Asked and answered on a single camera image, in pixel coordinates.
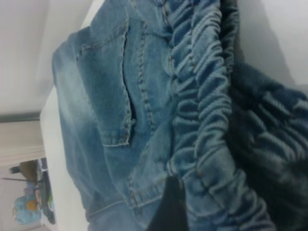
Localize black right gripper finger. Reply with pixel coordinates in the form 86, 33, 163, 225
148, 177, 191, 231

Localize blue denim pants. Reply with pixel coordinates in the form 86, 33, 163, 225
51, 0, 308, 231

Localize colourful printed item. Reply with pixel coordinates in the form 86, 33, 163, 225
12, 187, 44, 224

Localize brown blurry object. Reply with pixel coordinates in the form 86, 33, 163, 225
20, 160, 40, 181

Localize thin dark rod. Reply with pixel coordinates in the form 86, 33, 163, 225
2, 177, 37, 183

